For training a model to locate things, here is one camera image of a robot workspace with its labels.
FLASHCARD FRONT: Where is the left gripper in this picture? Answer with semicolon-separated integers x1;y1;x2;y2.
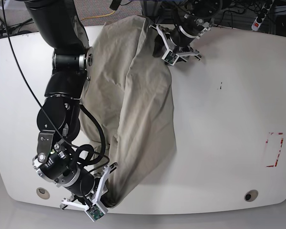
149;24;202;62

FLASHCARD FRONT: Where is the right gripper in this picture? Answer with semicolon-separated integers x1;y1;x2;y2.
61;162;118;210

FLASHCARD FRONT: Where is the beige T-shirt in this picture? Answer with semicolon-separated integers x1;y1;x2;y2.
81;16;175;205

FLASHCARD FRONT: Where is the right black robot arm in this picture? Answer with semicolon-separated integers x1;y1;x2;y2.
24;0;117;211

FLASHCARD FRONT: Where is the white power strip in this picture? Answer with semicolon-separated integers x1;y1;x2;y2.
251;0;275;31

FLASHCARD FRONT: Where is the red tape rectangle marking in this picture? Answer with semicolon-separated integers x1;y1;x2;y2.
263;132;284;167

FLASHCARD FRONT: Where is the black tripod stand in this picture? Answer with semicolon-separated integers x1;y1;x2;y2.
0;17;34;39

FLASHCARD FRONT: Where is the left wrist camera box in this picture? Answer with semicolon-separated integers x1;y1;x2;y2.
162;50;179;66

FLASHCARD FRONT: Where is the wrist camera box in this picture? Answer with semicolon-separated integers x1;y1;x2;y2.
85;205;104;222
162;50;179;66

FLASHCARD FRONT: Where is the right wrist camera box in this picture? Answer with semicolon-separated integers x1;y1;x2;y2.
85;205;104;222

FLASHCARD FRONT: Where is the yellow cable on floor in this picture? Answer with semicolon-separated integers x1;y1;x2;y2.
81;9;115;21

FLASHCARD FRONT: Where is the left table cable grommet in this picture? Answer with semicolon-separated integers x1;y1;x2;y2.
36;187;50;200

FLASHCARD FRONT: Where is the table cable grommet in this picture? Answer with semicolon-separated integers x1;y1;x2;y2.
36;187;50;200
244;189;258;202

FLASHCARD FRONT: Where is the right table cable grommet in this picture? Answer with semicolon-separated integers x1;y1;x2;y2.
244;189;258;202

